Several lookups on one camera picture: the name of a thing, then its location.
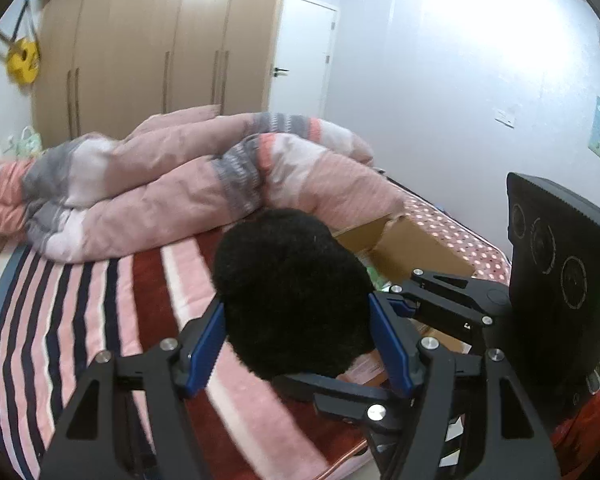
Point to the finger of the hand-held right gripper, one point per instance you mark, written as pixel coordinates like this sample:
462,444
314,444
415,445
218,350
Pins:
340,395
445,300

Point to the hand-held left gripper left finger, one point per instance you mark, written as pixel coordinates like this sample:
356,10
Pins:
207,340

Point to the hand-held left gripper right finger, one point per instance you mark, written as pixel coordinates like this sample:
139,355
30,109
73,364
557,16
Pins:
390,340

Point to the brown cardboard box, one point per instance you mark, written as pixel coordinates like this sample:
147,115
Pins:
415,245

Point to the black plush toy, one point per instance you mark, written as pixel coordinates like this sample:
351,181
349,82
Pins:
290,290

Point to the polka dot bed sheet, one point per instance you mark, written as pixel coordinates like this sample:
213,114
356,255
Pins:
445,230

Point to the pink grey striped duvet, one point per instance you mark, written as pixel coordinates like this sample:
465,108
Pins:
155,185

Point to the pink striped pillow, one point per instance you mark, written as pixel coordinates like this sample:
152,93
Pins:
180,117

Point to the mint green bag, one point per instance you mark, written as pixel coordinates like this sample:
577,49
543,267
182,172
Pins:
27,142

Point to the white door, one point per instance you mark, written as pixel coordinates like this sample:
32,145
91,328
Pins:
300,45

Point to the wooden wardrobe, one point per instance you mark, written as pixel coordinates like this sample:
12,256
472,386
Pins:
130,35

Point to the yellow guitar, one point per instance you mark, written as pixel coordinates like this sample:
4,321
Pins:
22,60

